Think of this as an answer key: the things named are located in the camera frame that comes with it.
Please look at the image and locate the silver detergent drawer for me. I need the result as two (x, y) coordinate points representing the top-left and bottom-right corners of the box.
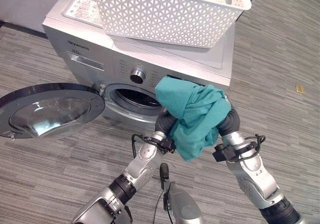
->
(65, 51), (105, 72)

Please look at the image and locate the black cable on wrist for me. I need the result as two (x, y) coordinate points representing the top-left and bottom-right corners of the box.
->
(131, 133), (153, 160)
(228, 133), (267, 163)

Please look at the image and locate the silver robot leg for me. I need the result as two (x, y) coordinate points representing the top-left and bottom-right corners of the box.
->
(159, 162), (205, 224)

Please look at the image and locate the instruction label sticker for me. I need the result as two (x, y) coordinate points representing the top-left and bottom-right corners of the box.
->
(66, 0), (103, 28)

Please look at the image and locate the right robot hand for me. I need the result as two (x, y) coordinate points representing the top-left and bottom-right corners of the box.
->
(217, 103), (241, 137)

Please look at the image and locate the black cable on right wrist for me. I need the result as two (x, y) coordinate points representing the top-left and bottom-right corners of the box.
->
(228, 133), (267, 163)

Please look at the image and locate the black cable on left wrist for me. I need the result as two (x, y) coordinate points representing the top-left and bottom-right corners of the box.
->
(131, 133), (153, 160)

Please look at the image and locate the round glass washer door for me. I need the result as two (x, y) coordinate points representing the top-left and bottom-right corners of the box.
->
(0, 82), (106, 141)

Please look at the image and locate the white lattice laundry basket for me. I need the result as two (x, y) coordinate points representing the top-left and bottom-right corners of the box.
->
(91, 0), (252, 49)

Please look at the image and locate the silver front-load washing machine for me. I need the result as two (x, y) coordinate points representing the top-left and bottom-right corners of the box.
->
(41, 0), (237, 128)

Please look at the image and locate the chrome washer control knob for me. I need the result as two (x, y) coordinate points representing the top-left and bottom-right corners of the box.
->
(129, 68), (146, 83)

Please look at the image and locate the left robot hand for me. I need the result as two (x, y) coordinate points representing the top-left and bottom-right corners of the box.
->
(154, 108), (178, 138)

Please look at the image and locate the teal cloth garment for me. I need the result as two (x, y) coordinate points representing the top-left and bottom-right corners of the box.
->
(154, 76), (232, 162)

